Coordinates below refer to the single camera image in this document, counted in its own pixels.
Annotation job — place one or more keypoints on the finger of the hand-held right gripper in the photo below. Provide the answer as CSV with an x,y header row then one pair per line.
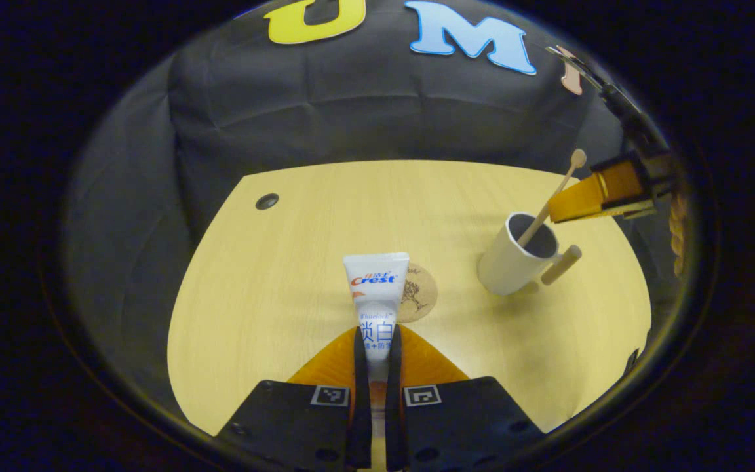
x,y
620,180
577,200

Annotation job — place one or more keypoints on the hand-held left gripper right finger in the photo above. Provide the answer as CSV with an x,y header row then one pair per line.
x,y
394,393

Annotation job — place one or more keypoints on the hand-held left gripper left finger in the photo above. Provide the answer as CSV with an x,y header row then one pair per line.
x,y
362,393

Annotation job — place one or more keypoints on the beige wooden toothbrush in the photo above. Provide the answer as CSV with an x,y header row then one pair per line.
x,y
551,196

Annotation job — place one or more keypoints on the white toothpaste tube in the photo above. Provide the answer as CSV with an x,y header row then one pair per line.
x,y
376,295

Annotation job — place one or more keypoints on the round cork coaster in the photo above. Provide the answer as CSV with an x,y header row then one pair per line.
x,y
420,292

